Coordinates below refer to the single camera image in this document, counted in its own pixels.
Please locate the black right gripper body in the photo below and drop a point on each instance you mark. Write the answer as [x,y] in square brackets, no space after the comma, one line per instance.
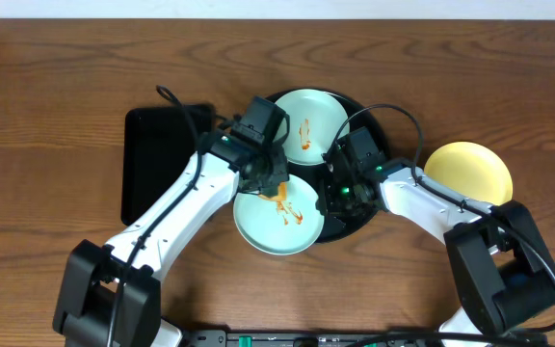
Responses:
[342,199]

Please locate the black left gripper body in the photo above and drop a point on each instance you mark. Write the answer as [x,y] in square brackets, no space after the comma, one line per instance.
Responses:
[266,178]

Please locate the orange sponge with green scourer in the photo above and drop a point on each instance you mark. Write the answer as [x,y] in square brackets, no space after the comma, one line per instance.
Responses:
[274,193]

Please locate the light green plate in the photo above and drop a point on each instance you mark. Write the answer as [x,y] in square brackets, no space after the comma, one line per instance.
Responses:
[280,227]
[315,116]

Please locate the light green plate top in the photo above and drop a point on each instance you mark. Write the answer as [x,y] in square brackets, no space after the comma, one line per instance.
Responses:
[315,116]

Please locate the yellow plate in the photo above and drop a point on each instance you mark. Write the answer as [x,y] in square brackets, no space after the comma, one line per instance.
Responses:
[472,170]

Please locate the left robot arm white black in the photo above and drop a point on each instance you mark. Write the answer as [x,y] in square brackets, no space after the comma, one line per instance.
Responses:
[111,294]

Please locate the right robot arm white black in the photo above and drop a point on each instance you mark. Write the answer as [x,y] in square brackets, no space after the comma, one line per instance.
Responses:
[502,269]

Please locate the black rectangular tray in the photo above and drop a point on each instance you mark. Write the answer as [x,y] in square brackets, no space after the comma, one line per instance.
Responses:
[158,144]

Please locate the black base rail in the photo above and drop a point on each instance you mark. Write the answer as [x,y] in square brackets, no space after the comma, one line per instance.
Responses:
[224,338]

